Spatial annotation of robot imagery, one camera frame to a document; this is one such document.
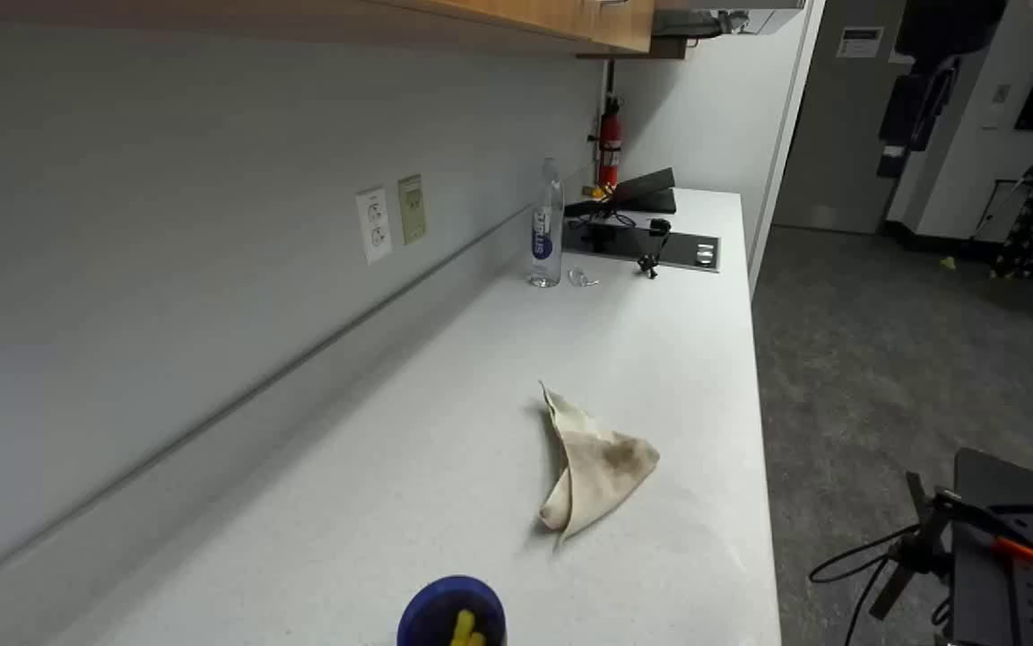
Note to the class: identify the stained beige cloth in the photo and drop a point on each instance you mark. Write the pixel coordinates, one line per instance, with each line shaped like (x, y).
(600, 466)

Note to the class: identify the crumpled clear plastic wrapper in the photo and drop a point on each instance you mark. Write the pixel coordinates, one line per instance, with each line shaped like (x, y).
(580, 277)

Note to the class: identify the black flat panel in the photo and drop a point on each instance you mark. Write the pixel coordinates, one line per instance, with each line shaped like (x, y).
(606, 238)

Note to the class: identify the small black tripod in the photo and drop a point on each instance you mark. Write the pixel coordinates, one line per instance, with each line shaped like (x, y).
(656, 238)

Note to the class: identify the red-topped bottle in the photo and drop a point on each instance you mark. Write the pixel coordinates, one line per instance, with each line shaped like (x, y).
(606, 136)

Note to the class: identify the blue bowl with yellow item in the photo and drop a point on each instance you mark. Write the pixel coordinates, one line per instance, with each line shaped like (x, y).
(427, 610)

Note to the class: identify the yellow item inside cup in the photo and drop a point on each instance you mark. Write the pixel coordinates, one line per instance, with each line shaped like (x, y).
(465, 630)

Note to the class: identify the white paper sign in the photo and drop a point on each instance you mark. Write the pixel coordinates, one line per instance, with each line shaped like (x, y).
(858, 40)

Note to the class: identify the black hanging bag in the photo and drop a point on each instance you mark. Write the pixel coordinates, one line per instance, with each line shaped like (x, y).
(924, 103)

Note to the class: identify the black perforated table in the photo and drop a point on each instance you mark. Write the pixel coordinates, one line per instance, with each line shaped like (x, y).
(1020, 610)

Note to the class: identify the beige wall plate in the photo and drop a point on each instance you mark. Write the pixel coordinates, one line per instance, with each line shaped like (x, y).
(409, 209)

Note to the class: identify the white wall outlet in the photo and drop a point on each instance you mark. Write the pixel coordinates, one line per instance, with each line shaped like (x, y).
(374, 224)

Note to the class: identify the wooden wall cabinet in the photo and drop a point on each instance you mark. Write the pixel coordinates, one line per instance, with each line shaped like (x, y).
(540, 17)

